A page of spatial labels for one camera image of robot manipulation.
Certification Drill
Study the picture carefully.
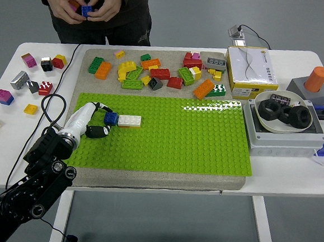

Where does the person's left hand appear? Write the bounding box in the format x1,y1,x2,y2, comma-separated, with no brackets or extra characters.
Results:
85,0,123,25

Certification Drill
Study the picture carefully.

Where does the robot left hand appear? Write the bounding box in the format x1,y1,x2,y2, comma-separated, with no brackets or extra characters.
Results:
59,98,114,141

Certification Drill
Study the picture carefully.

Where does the person's right hand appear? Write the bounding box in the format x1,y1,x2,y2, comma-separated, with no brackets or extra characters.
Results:
41,0,90,26

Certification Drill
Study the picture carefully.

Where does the blue square brick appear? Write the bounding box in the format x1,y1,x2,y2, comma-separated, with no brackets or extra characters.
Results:
81,5,95,18
104,111,120,127

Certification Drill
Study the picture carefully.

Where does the red and yellow brick stack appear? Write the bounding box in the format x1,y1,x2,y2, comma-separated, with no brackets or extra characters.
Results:
51,54,68,70

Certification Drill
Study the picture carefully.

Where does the brown and black brick stack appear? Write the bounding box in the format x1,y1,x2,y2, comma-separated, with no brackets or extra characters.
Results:
40,56,55,73

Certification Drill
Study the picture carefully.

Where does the yellow flat brick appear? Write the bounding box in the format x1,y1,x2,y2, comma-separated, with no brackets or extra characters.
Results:
23,103,39,116

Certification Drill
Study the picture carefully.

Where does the white long brick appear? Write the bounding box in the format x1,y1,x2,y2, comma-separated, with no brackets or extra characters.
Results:
118,114,143,128

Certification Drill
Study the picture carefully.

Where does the orange long brick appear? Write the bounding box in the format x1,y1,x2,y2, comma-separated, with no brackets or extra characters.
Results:
140,56,162,71
95,60,112,80
192,77,217,101

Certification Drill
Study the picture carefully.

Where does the dark green long brick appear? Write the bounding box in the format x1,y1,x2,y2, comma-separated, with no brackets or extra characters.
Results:
88,55,105,75
205,83,227,99

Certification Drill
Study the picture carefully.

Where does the yellow curved brick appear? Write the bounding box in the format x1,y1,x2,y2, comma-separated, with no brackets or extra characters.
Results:
118,60,138,74

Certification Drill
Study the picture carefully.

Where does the lime green long brick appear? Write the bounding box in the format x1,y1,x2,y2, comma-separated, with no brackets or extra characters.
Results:
125,65,144,81
177,67,196,87
121,78,144,91

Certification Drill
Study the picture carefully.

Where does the silver metallic brick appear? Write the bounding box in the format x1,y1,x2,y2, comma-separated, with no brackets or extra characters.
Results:
10,69,31,92

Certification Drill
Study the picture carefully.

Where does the magenta and blue brick stack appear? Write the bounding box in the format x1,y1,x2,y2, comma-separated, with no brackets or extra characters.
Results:
0,88,16,107

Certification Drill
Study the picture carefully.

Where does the red long brick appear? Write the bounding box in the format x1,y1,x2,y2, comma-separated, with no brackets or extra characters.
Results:
149,67,172,80
182,56,204,72

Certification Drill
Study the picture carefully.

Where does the dark grey slope brick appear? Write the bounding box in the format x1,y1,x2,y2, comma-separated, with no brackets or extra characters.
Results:
148,76,164,91

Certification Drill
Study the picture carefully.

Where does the green studded baseplate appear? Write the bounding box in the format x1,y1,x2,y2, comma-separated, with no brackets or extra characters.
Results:
62,87,259,181

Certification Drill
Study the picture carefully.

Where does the grey long brick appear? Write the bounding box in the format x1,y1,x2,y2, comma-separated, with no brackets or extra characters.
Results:
205,56,228,71

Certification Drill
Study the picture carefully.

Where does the person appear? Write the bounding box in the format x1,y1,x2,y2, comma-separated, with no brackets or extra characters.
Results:
13,0,155,51

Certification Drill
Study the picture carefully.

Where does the grey-brown mat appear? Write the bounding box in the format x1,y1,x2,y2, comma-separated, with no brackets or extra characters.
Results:
58,40,256,201

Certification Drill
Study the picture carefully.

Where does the white table leg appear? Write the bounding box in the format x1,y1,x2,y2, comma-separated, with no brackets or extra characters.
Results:
247,194,279,242
48,188,75,242

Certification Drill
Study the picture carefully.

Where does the small grey device on stand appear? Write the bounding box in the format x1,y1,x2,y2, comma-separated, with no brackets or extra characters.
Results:
227,23,248,48

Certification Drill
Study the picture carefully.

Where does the white and yellow cardboard box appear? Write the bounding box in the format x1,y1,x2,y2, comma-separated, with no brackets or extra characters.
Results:
222,44,283,103

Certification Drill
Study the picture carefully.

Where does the large black hex nut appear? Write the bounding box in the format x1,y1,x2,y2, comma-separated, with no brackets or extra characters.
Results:
256,97,283,122
287,104,314,130

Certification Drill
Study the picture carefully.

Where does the dark purple terminal strip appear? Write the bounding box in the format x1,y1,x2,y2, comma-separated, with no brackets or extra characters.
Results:
269,93,292,106

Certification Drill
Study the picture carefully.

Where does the white bowl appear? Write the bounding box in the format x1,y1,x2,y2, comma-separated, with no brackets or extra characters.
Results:
251,88,314,136

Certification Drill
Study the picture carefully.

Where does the grey block with hole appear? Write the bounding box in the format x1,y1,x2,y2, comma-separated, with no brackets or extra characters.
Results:
285,75,324,107

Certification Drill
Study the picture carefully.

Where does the small black hex nut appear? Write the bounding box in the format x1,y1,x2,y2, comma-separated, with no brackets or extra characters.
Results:
278,105,293,125

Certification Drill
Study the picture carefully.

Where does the grey junction box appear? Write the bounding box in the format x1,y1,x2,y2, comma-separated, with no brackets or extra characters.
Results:
239,94,324,162

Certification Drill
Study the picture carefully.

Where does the orange cylinder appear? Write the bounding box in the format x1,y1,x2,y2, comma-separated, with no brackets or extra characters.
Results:
303,64,324,94

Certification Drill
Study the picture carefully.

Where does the white zip tie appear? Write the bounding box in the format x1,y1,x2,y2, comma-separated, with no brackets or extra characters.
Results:
311,149,324,167

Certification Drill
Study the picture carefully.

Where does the thin black device cable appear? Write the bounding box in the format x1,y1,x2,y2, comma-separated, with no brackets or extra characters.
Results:
237,23,273,50

